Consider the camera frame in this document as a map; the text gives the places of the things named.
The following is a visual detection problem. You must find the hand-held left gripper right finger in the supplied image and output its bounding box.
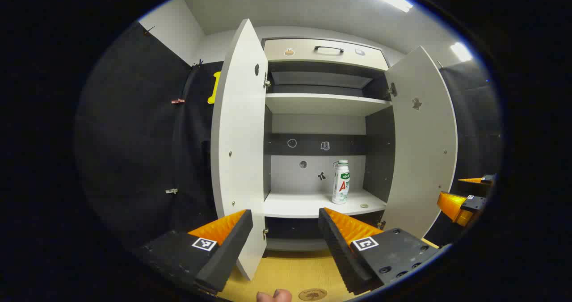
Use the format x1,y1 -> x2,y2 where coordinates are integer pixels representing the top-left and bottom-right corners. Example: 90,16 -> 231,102
318,207 -> 441,296

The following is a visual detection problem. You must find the round cork coaster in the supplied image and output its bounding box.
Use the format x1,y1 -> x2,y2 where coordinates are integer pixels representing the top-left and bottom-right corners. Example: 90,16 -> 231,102
299,288 -> 328,302

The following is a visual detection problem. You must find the white cabinet drawer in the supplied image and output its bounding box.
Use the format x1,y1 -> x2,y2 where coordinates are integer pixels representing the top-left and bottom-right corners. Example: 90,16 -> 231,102
263,38 -> 390,71

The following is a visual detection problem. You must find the black backdrop cloth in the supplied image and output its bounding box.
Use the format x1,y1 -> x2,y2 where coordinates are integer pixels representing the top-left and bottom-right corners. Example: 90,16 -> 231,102
74,21 -> 505,249

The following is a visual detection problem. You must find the white and grey cabinet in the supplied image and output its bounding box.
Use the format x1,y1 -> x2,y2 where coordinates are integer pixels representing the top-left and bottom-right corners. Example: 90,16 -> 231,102
261,36 -> 396,252

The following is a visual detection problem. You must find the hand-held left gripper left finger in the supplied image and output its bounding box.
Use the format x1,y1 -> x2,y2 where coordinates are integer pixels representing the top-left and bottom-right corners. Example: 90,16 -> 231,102
134,209 -> 253,294

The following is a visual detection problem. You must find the white cabinet door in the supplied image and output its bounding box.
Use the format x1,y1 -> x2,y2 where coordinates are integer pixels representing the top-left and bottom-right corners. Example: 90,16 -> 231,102
210,18 -> 269,281
383,46 -> 458,240

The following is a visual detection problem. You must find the white plastic bottle green label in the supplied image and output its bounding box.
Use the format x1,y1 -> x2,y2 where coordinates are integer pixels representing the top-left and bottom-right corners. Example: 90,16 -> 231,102
332,159 -> 351,204

